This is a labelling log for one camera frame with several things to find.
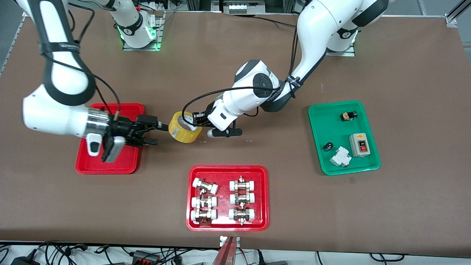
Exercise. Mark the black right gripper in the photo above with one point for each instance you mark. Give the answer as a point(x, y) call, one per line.
point(121, 128)

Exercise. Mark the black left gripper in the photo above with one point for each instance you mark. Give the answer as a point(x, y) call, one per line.
point(202, 117)

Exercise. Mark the yellowish clear tape roll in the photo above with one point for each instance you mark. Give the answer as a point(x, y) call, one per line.
point(184, 137)

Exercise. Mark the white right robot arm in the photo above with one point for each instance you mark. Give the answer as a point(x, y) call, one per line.
point(55, 117)

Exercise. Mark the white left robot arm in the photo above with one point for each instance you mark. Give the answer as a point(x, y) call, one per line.
point(316, 29)

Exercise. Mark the empty red plastic tray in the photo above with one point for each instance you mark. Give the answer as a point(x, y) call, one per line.
point(130, 110)

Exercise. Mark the red tray holding valves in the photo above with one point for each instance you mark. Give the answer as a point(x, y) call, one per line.
point(224, 221)

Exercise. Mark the green plastic tray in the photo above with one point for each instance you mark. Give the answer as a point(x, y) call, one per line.
point(331, 125)

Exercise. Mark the metal valve with white ends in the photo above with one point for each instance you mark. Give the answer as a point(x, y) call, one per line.
point(203, 215)
point(241, 214)
point(242, 185)
point(205, 186)
point(204, 201)
point(242, 198)

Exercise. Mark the grey power strip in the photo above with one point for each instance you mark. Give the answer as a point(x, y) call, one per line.
point(239, 8)

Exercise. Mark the small black round buzzer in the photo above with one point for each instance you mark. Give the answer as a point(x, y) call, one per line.
point(328, 147)

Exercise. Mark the red and silver clamp bar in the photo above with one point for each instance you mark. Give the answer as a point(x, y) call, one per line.
point(227, 254)

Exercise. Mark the white circuit breaker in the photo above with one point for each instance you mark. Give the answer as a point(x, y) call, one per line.
point(340, 157)

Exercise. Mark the black and yellow button component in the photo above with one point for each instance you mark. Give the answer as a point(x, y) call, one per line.
point(347, 116)

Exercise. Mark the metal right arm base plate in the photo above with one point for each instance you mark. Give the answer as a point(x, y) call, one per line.
point(160, 36)

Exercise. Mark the grey push-button switch box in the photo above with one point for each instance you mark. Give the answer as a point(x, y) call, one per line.
point(359, 145)

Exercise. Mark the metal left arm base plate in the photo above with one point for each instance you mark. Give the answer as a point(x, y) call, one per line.
point(349, 54)

